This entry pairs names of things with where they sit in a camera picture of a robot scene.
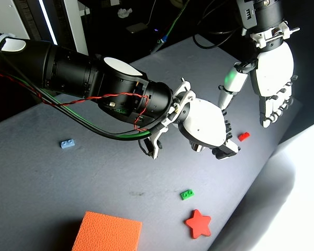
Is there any green toy brick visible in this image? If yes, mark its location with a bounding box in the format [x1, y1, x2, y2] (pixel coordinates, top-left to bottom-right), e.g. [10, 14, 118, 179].
[180, 189, 195, 201]

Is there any red star block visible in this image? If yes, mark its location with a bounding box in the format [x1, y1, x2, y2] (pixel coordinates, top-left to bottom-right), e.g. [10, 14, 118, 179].
[184, 209, 212, 239]

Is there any white fabric sheet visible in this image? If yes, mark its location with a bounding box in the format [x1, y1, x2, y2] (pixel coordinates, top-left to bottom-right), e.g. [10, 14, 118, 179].
[206, 119, 314, 251]

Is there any flat grey box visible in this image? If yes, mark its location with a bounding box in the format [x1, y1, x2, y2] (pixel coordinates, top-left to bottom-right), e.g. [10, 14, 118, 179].
[125, 22, 149, 34]

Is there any grey table cloth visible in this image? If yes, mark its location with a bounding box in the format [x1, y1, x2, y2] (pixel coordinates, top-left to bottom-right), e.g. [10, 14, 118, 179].
[0, 35, 303, 251]

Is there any crumpled white paper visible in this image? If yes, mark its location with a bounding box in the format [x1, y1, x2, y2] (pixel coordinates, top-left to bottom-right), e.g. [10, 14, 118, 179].
[117, 7, 133, 18]

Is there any light blue toy brick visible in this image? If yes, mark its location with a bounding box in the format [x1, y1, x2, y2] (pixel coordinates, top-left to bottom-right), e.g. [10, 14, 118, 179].
[60, 139, 76, 150]

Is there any orange textured foam block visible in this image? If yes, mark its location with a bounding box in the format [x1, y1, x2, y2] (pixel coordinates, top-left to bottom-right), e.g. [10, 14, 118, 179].
[72, 211, 143, 251]

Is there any white metal cabinet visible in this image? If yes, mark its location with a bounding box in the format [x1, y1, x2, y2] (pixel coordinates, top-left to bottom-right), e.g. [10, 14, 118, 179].
[0, 0, 89, 56]

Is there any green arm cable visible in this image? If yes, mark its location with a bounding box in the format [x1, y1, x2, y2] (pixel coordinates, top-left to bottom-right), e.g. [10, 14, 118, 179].
[15, 78, 152, 141]

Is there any black looped cable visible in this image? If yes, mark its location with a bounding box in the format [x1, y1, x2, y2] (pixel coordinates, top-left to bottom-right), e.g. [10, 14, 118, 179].
[193, 25, 238, 50]

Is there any red twisted wire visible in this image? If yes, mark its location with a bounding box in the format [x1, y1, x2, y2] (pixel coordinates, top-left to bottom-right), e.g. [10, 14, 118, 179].
[0, 73, 150, 132]

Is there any green background cable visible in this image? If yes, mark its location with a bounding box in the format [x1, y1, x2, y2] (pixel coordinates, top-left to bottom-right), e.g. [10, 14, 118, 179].
[165, 0, 189, 40]

